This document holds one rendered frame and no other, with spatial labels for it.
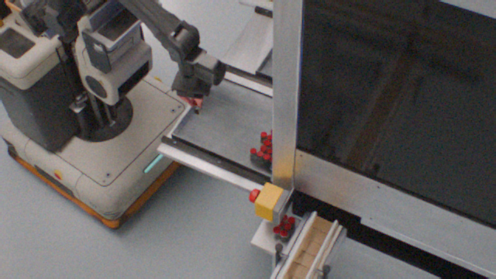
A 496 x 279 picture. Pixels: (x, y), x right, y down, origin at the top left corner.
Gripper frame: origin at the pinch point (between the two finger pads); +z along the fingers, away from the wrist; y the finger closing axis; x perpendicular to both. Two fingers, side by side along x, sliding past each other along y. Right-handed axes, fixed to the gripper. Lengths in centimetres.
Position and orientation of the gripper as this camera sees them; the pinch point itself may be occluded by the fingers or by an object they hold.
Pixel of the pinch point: (196, 104)
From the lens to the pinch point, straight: 193.8
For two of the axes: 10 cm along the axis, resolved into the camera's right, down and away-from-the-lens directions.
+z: 0.7, 6.0, 8.0
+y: 9.7, 1.6, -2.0
